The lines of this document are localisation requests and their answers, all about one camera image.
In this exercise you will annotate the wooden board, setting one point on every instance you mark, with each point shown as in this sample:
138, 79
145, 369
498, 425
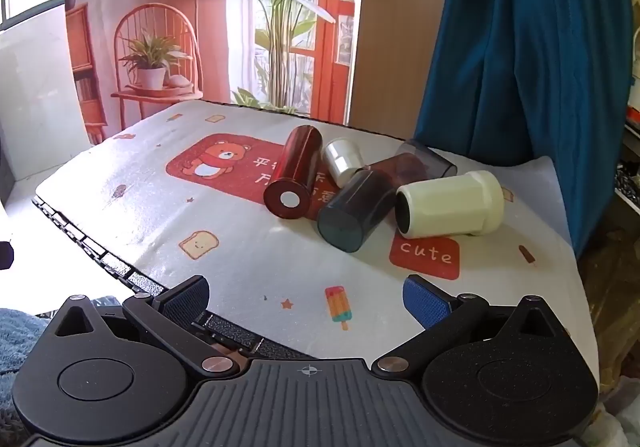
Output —
400, 27

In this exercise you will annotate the blue cloth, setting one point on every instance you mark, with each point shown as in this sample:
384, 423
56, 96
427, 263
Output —
525, 57

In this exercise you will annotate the black table edge rail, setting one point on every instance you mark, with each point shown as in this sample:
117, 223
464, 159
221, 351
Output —
95, 257

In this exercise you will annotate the small clear white cup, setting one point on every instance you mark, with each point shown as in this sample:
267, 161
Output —
343, 160

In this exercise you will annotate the blue fuzzy towel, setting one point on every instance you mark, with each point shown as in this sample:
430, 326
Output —
17, 342

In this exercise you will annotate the printed white table mat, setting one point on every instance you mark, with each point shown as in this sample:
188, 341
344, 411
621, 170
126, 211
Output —
280, 247

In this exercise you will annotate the dark brown translucent cup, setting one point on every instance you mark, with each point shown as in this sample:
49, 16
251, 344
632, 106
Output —
400, 167

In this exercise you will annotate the grey translucent cup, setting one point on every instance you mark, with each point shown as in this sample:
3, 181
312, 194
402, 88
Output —
430, 161

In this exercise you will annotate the dark teal translucent cup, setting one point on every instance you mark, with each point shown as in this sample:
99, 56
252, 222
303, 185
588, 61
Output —
350, 212

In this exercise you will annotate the cream white cup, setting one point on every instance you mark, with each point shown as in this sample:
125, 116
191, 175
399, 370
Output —
450, 203

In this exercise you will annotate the printed wall poster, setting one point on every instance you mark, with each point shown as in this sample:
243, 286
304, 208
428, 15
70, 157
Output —
210, 22

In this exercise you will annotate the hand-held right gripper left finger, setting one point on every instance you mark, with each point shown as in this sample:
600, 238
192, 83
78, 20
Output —
187, 299

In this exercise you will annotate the red translucent cup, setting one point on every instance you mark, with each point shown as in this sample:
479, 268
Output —
295, 172

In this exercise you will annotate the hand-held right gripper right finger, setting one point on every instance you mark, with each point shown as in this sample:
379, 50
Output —
425, 299

